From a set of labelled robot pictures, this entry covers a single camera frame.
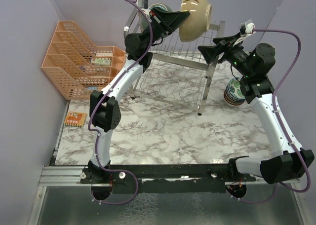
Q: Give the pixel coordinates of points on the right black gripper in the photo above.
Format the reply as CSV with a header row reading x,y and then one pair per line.
x,y
211,52

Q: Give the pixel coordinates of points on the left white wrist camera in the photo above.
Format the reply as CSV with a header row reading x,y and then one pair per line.
x,y
144,4

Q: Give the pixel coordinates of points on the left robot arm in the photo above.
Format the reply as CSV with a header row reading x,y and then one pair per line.
x,y
104,112

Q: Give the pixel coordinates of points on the orange snack packet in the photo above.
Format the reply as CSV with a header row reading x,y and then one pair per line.
x,y
76,119

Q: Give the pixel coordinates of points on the green white box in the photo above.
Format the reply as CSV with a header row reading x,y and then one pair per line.
x,y
100,62

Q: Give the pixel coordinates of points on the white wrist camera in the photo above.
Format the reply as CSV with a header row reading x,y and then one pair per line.
x,y
246,29
144,4

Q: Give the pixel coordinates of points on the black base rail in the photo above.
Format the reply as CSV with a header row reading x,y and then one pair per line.
x,y
162,178

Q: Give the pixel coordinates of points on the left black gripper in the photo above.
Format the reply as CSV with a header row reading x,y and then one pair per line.
x,y
166,21

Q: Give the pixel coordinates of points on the large cream ceramic bowl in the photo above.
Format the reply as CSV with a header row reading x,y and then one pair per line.
x,y
197,22

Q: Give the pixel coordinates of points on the steel two-tier dish rack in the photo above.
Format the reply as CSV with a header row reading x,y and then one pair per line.
x,y
178,73

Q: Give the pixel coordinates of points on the aluminium frame rail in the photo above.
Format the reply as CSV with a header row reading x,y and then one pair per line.
x,y
60,176

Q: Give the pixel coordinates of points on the orange plastic file organizer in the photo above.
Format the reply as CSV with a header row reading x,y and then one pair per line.
x,y
68,62

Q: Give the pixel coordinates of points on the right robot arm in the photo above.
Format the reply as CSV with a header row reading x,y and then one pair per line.
x,y
289,160

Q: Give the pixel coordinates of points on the green patterned small bowl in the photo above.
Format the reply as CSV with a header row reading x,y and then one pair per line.
x,y
234,89

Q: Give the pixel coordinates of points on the large teal ceramic bowl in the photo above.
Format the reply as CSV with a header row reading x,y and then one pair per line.
x,y
160,6

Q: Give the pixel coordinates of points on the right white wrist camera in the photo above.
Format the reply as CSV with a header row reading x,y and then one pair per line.
x,y
246,29

